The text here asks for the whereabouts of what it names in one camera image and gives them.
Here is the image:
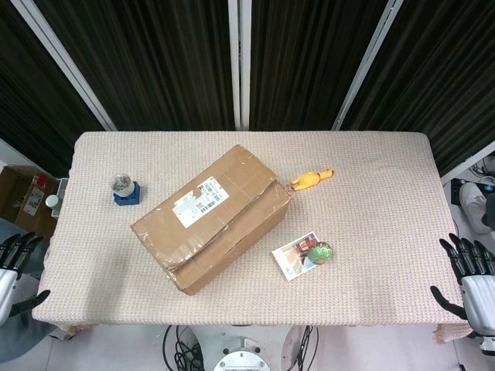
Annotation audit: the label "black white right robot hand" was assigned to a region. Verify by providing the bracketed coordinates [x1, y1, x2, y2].
[430, 233, 495, 341]

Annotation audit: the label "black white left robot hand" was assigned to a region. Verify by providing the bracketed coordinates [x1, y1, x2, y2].
[0, 231, 52, 328]

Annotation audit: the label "brown cardboard shipping box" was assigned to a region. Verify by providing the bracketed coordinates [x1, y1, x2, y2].
[130, 144, 292, 297]

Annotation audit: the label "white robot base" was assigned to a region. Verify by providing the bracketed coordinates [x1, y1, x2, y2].
[193, 325, 310, 371]

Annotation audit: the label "brown cardboard box red label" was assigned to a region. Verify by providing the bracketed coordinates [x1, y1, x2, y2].
[0, 165, 60, 243]

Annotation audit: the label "white sneaker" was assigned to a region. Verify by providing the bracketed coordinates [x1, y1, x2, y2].
[459, 182, 493, 234]

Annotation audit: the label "white grey device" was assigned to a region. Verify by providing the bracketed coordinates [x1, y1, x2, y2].
[45, 177, 70, 218]

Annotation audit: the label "beige woven tablecloth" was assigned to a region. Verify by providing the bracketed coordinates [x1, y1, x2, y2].
[31, 131, 475, 345]

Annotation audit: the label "snow globe blue base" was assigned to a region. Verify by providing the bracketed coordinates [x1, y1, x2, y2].
[111, 174, 142, 208]

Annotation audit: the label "green nesting doll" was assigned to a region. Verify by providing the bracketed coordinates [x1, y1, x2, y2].
[306, 240, 334, 266]

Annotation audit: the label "red building photo postcard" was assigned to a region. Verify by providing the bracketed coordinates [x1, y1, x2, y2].
[271, 230, 329, 281]

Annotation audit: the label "yellow rubber chicken toy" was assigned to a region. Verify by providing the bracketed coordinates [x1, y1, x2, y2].
[289, 167, 336, 193]

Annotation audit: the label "tangled floor cables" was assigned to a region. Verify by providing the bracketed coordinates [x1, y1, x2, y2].
[466, 154, 495, 190]

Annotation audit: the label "black cable bundle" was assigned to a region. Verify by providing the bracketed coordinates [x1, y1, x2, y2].
[162, 325, 204, 371]

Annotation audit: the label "black partition panel white frame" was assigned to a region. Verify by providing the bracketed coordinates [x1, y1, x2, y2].
[239, 0, 405, 131]
[11, 0, 241, 131]
[0, 0, 117, 179]
[332, 0, 495, 186]

